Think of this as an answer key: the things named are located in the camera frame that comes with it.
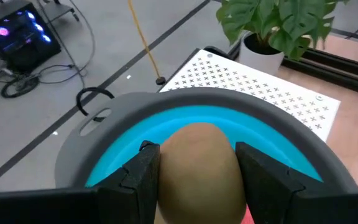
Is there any brown green kiwi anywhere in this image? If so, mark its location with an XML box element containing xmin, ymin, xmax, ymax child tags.
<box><xmin>155</xmin><ymin>123</ymin><xmax>248</xmax><ymax>224</ymax></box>

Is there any black rolling cart base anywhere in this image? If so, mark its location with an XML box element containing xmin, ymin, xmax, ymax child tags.
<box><xmin>40</xmin><ymin>0</ymin><xmax>80</xmax><ymax>22</ymax></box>

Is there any black floor cable bundle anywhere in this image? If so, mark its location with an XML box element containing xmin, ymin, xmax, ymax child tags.
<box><xmin>0</xmin><ymin>0</ymin><xmax>96</xmax><ymax>99</ymax></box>

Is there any green plant in white pot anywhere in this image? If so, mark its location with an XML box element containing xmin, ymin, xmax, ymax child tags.
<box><xmin>215</xmin><ymin>0</ymin><xmax>351</xmax><ymax>76</ymax></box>

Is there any black coiled hanging cable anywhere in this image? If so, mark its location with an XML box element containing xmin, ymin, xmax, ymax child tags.
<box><xmin>75</xmin><ymin>86</ymin><xmax>115</xmax><ymax>123</ymax></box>

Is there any black metal rig frame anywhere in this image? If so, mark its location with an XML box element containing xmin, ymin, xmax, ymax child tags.
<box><xmin>203</xmin><ymin>29</ymin><xmax>358</xmax><ymax>99</ymax></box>

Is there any computer tower with coloured lights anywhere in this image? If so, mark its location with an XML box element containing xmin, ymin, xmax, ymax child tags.
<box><xmin>0</xmin><ymin>0</ymin><xmax>62</xmax><ymax>73</ymax></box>

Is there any blue collapsible bowl grey rim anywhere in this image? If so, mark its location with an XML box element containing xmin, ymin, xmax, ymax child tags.
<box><xmin>54</xmin><ymin>86</ymin><xmax>358</xmax><ymax>195</ymax></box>

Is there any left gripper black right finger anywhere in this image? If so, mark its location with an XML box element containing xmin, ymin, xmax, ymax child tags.
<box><xmin>235</xmin><ymin>141</ymin><xmax>318</xmax><ymax>224</ymax></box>

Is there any white perforated shelf riser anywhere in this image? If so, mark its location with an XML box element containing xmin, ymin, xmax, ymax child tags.
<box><xmin>158</xmin><ymin>49</ymin><xmax>341</xmax><ymax>142</ymax></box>

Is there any yellow hanging cable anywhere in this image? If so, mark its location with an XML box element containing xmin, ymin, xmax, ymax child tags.
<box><xmin>127</xmin><ymin>0</ymin><xmax>167</xmax><ymax>86</ymax></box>

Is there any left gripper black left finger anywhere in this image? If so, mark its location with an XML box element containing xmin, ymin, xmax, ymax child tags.
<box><xmin>97</xmin><ymin>140</ymin><xmax>161</xmax><ymax>224</ymax></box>

